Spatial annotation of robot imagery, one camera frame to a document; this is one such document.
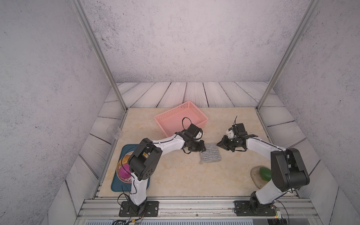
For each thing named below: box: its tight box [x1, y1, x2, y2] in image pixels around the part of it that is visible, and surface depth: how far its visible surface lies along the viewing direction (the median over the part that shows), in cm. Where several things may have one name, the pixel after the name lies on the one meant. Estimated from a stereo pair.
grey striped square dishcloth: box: [200, 142, 222, 164], surface depth 93 cm
